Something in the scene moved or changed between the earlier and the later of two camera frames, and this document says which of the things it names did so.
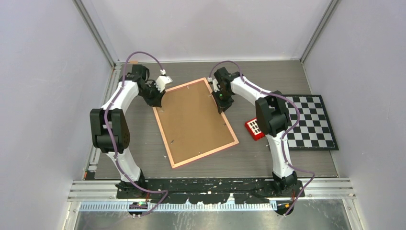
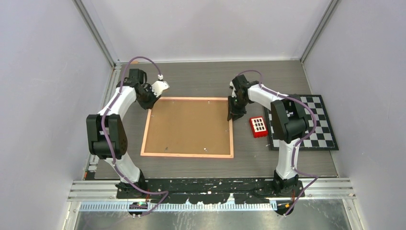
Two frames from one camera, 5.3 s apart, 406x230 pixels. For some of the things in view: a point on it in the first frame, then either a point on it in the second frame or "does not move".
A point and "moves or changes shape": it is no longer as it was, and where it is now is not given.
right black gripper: (222, 106) -> (233, 112)
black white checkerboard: (313, 131) does not move
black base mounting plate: (210, 190) does not move
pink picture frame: (191, 125) moves or changes shape
